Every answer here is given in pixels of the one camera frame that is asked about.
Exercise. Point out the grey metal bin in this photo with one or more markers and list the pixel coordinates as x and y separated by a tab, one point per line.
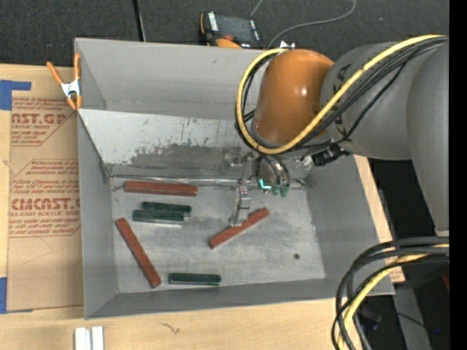
204	243

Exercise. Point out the dark green flat block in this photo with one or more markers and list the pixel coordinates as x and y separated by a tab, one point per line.
166	208
194	279
157	216

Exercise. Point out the black cylinder on white bracket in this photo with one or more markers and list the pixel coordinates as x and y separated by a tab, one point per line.
328	156

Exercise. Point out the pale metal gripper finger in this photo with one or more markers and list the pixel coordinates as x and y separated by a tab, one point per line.
246	203
238	206

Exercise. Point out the red-brown flat block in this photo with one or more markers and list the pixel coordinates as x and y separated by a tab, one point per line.
226	235
138	252
160	188

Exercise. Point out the brown cardboard board, red print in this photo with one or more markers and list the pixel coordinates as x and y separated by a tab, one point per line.
44	261

